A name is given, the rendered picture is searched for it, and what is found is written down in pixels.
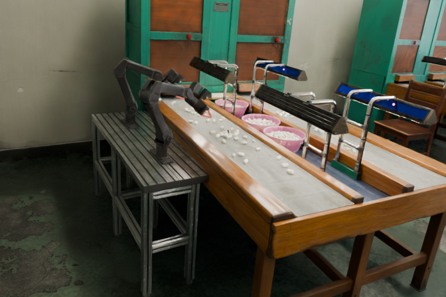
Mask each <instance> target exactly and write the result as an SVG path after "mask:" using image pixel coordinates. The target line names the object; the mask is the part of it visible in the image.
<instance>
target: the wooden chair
mask: <svg viewBox="0 0 446 297"><path fill-rule="evenodd" d="M413 89H414V90H417V91H422V92H425V93H429V94H432V95H436V96H439V97H441V98H440V100H439V103H438V105H434V104H431V103H428V102H424V101H420V100H418V99H413V98H410V94H411V91H412V90H413ZM445 98H446V87H444V88H441V87H439V86H434V85H431V84H425V83H422V82H417V81H415V80H413V79H411V80H410V82H409V86H408V90H407V92H406V95H405V97H404V101H408V102H410V103H414V104H417V105H421V106H424V107H428V108H430V109H434V110H435V113H436V117H437V121H438V119H439V116H440V113H441V110H442V107H443V104H444V102H445ZM403 119H404V118H403V117H401V116H399V117H398V119H390V120H381V121H374V123H375V127H374V132H373V134H375V135H378V133H379V131H383V132H385V133H387V134H389V135H392V136H394V139H390V140H389V141H392V142H393V143H396V144H398V142H399V139H401V140H403V141H402V146H403V147H406V148H407V147H408V143H409V141H415V140H421V139H427V142H426V146H425V152H419V153H420V154H422V155H425V156H428V157H429V153H430V150H431V144H432V141H433V136H434V132H435V128H436V126H437V123H436V124H432V125H431V126H430V129H426V128H424V127H421V126H419V125H415V124H413V123H410V122H407V121H404V120H403Z"/></svg>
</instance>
